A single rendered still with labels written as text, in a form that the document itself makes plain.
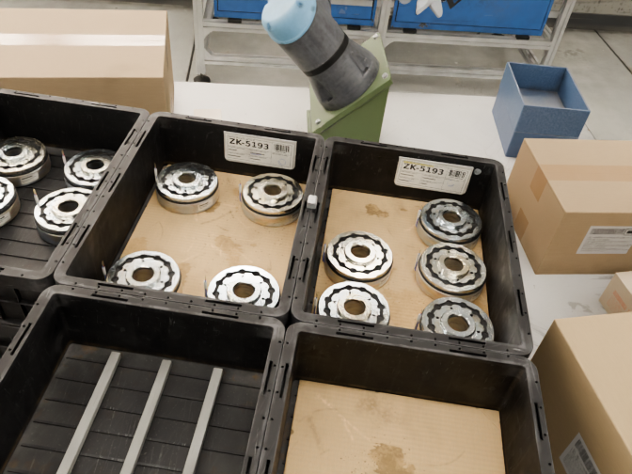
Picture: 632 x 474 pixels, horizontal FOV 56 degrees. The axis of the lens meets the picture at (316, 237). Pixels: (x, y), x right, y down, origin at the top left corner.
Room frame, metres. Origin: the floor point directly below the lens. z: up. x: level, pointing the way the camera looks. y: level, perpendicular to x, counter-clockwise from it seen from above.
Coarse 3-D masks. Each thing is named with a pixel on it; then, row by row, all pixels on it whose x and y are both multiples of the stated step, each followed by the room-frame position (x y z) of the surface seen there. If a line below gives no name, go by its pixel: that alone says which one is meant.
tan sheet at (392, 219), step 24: (336, 192) 0.82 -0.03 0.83; (336, 216) 0.76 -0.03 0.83; (360, 216) 0.77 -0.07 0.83; (384, 216) 0.77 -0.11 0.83; (408, 216) 0.78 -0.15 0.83; (384, 240) 0.71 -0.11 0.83; (408, 240) 0.72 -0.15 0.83; (480, 240) 0.74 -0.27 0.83; (408, 264) 0.67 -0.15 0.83; (384, 288) 0.61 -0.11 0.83; (408, 288) 0.62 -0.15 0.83; (312, 312) 0.55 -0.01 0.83; (408, 312) 0.57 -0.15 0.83
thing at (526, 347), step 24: (360, 144) 0.83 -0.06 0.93; (384, 144) 0.84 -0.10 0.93; (504, 192) 0.75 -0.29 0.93; (312, 216) 0.64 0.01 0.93; (504, 216) 0.69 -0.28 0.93; (312, 240) 0.59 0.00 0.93; (528, 312) 0.51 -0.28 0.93; (408, 336) 0.45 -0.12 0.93; (432, 336) 0.45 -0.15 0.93; (456, 336) 0.46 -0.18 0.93; (528, 336) 0.47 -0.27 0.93
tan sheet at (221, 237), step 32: (224, 192) 0.79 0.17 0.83; (160, 224) 0.69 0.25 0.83; (192, 224) 0.70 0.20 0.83; (224, 224) 0.71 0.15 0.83; (256, 224) 0.72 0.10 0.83; (288, 224) 0.73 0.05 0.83; (192, 256) 0.63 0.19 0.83; (224, 256) 0.64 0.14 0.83; (256, 256) 0.65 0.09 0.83; (288, 256) 0.65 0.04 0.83; (192, 288) 0.57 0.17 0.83
